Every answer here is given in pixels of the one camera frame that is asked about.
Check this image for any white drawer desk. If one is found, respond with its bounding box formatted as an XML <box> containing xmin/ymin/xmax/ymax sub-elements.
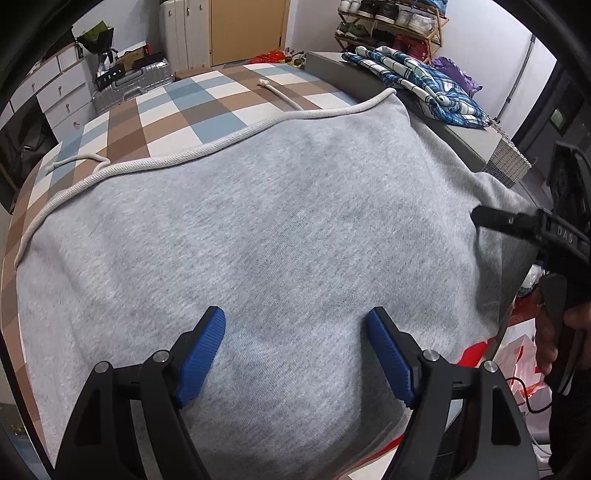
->
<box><xmin>1</xmin><ymin>43</ymin><xmax>96</xmax><ymax>142</ymax></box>

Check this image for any blue white plaid garment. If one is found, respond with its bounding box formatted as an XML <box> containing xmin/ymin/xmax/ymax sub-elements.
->
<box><xmin>342</xmin><ymin>46</ymin><xmax>492</xmax><ymax>129</ymax></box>

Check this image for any orange red bag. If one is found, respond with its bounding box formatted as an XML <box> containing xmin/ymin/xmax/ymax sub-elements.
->
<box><xmin>249</xmin><ymin>50</ymin><xmax>287</xmax><ymax>64</ymax></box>

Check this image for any wooden door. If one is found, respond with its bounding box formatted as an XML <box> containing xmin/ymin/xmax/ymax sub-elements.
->
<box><xmin>209</xmin><ymin>0</ymin><xmax>290</xmax><ymax>66</ymax></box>

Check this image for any grey printed hoodie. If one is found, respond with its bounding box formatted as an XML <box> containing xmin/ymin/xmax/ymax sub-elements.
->
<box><xmin>16</xmin><ymin>96</ymin><xmax>535</xmax><ymax>479</ymax></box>

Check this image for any silver aluminium suitcase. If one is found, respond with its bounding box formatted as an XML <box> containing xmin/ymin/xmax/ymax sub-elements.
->
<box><xmin>92</xmin><ymin>58</ymin><xmax>174</xmax><ymax>115</ymax></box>

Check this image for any wooden shoe rack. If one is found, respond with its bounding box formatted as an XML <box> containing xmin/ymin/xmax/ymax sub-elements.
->
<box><xmin>335</xmin><ymin>0</ymin><xmax>448</xmax><ymax>63</ymax></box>

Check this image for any purple bag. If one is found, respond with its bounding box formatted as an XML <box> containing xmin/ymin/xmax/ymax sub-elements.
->
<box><xmin>431</xmin><ymin>56</ymin><xmax>483</xmax><ymax>97</ymax></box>

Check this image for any person's right hand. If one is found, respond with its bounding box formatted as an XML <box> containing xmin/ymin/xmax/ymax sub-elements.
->
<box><xmin>529</xmin><ymin>290</ymin><xmax>591</xmax><ymax>377</ymax></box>

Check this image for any checkered bed sheet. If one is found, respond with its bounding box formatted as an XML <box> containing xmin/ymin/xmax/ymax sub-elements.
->
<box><xmin>1</xmin><ymin>63</ymin><xmax>354</xmax><ymax>437</ymax></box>

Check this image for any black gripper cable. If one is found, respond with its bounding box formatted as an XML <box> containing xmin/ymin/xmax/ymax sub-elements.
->
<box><xmin>503</xmin><ymin>375</ymin><xmax>555</xmax><ymax>416</ymax></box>

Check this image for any white tall cabinet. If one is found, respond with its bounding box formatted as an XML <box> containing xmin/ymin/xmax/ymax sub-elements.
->
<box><xmin>159</xmin><ymin>0</ymin><xmax>211</xmax><ymax>73</ymax></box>

